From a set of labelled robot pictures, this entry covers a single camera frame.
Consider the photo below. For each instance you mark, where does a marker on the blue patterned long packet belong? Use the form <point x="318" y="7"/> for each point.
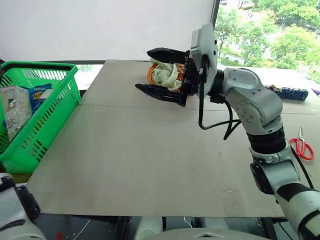
<point x="292" y="92"/>

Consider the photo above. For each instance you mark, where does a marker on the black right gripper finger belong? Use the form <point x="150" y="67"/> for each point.
<point x="160" y="93"/>
<point x="167" y="55"/>

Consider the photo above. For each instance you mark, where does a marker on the pale patterned carton box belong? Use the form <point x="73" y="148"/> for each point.
<point x="15" y="110"/>

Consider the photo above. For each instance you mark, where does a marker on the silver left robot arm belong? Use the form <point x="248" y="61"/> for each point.
<point x="15" y="215"/>

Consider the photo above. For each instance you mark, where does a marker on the orange net bag white contents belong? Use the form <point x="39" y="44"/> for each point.
<point x="163" y="75"/>

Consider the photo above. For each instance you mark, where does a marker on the dark window frame post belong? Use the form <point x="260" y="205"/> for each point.
<point x="215" y="12"/>

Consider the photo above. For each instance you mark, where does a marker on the green plastic basket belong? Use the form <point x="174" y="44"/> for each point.
<point x="50" y="120"/>

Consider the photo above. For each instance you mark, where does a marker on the blue snack packet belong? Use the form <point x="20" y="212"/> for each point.
<point x="37" y="93"/>

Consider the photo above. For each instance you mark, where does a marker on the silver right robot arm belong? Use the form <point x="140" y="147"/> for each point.
<point x="250" y="87"/>

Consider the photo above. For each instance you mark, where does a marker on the silver robot torso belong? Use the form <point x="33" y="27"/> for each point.
<point x="200" y="233"/>

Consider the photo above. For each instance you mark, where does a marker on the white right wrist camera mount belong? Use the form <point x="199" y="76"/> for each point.
<point x="205" y="42"/>

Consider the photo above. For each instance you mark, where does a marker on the purple object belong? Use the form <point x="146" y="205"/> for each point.
<point x="316" y="92"/>

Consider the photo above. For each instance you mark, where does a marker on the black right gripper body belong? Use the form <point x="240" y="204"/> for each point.
<point x="190" y="80"/>

